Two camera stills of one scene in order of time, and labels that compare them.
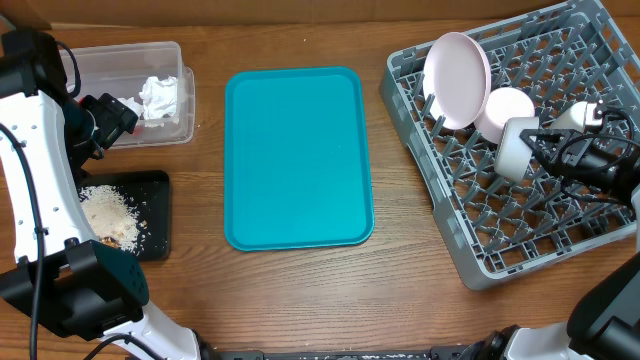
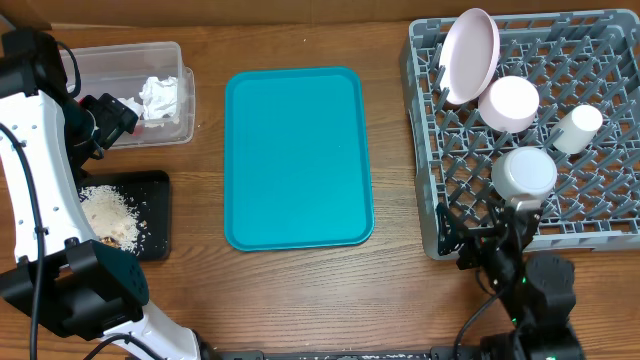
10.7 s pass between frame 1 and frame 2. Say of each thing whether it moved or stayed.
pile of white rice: stayed
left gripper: stayed
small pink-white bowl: moved
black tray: stayed
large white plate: moved
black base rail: stayed
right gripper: moved
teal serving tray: stayed
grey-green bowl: moved
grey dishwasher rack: moved
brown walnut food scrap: stayed
